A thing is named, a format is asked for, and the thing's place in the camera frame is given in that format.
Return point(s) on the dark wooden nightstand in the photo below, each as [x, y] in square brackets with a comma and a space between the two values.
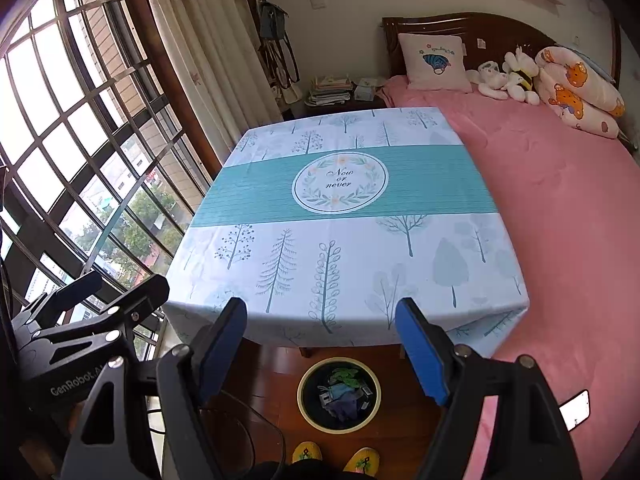
[348, 106]

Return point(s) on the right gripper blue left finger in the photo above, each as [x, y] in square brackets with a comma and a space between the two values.
[214, 348]

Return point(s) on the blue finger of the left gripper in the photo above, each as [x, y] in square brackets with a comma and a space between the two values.
[65, 298]

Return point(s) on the bee plush toy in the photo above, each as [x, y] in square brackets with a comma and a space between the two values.
[521, 70]

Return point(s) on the yellow embroidered slipper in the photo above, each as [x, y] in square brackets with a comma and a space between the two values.
[364, 461]
[306, 450]

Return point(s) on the tissue box on nightstand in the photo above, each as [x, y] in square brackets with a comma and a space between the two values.
[366, 88]

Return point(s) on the pink bed blanket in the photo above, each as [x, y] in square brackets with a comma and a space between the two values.
[570, 201]

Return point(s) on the hanging handbags on rack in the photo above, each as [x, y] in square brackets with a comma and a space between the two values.
[275, 50]

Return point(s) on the tree pattern tablecloth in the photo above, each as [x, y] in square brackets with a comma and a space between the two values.
[322, 225]

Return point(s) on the round yellow rimmed trash bin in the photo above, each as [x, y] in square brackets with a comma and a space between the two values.
[338, 409]

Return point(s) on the cream window curtain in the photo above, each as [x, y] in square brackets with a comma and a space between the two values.
[215, 60]

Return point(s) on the dark wooden headboard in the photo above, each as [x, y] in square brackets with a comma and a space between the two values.
[486, 36]

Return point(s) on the left yellow embroidered slipper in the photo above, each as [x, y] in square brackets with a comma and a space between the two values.
[306, 450]

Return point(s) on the right yellow embroidered slipper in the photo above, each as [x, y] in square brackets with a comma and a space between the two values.
[364, 461]

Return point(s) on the stack of books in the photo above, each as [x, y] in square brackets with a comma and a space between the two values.
[329, 90]

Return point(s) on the pink square cushion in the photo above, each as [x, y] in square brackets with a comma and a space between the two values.
[434, 62]

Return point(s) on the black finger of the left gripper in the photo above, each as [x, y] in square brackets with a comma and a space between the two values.
[137, 299]

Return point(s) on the white plush rabbit toy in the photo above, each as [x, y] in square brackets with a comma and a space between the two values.
[490, 81]

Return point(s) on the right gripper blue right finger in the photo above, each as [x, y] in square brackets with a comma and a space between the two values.
[428, 348]

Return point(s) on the white smartphone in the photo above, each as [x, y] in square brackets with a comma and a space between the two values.
[576, 410]

